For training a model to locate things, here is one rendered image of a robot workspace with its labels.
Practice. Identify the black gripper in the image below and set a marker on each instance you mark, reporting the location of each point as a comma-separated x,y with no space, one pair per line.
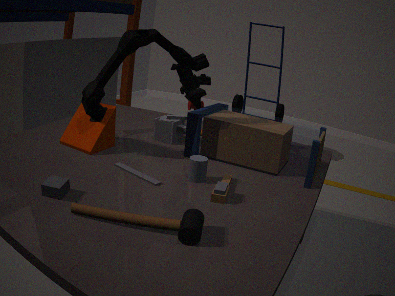
193,93

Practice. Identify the dark grey cylinder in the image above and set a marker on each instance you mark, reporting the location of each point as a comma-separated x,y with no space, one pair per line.
197,168

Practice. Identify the grey flat bar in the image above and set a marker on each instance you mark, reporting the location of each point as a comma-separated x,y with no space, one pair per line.
137,174

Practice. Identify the grey and red crank handle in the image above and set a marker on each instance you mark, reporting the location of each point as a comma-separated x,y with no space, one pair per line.
178,117

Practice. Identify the black-headed mallet with wooden handle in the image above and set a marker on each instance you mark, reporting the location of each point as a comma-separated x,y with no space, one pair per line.
189,228

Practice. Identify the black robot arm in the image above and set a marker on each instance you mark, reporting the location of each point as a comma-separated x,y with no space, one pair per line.
129,43

